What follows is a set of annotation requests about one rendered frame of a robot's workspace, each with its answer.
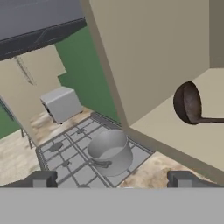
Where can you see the beige cabinet door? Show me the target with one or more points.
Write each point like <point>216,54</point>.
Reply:
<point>27,87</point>

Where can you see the grey gas hob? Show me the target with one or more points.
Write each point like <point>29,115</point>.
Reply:
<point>87,151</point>

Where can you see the dark brown ladle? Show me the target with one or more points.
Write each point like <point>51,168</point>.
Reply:
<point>188,102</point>

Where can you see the silver toaster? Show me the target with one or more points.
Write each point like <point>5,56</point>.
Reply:
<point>61,104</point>

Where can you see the beige open wall cabinet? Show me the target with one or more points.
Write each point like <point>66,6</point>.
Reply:
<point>163,73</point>

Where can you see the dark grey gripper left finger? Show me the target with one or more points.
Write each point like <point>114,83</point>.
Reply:
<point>43,178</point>

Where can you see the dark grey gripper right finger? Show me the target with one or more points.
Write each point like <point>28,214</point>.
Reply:
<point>180,178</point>

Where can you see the dark grey range hood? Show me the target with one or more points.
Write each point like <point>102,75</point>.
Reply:
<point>35,22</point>

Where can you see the grey metal pot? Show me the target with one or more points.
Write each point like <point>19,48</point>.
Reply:
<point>112,151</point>

